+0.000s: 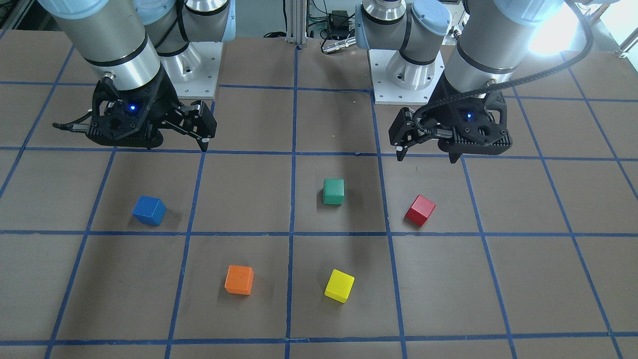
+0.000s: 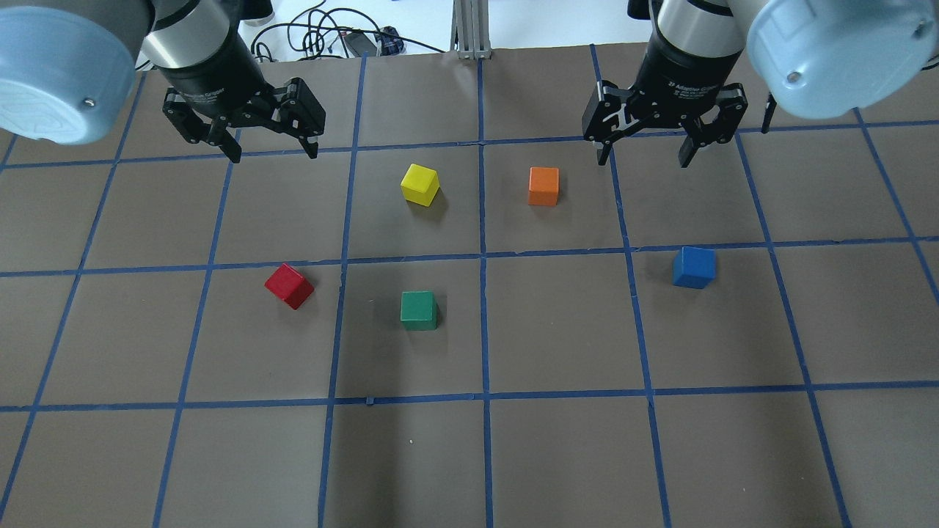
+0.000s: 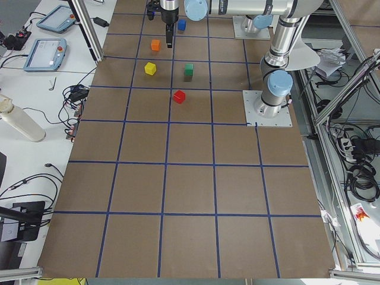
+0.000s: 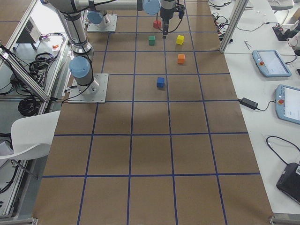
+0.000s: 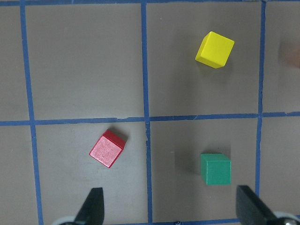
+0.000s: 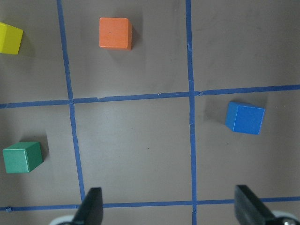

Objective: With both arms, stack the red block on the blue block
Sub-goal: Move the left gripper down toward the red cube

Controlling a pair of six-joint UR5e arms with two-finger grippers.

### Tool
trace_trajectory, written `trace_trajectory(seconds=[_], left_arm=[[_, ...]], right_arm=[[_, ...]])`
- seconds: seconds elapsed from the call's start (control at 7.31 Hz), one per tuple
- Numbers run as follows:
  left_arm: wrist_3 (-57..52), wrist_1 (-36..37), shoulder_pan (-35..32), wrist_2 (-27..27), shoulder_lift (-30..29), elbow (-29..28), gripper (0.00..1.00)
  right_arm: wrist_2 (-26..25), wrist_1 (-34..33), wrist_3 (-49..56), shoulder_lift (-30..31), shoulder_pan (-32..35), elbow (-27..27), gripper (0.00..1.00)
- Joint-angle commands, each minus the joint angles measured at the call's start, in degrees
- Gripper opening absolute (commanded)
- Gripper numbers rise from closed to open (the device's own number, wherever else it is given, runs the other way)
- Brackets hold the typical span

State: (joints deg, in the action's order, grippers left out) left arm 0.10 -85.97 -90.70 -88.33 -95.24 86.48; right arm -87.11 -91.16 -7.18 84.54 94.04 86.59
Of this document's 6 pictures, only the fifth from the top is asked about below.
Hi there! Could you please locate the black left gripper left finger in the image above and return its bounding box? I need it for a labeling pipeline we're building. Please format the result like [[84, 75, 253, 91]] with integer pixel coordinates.
[[74, 187, 104, 225]]

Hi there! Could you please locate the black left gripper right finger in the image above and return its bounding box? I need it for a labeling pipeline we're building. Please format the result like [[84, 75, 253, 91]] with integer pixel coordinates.
[[236, 185, 280, 225]]

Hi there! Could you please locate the red wooden block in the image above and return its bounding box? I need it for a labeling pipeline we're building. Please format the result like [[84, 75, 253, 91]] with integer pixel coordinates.
[[89, 130, 126, 168]]

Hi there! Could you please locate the green wooden block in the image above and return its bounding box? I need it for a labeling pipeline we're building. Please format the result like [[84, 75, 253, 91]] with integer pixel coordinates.
[[200, 153, 232, 186]]

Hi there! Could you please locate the orange wooden block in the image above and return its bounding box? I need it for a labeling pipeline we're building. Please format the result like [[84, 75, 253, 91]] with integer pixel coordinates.
[[278, 42, 300, 68]]

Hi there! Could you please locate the yellow wooden block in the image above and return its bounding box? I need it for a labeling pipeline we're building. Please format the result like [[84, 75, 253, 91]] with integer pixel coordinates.
[[195, 31, 235, 69]]

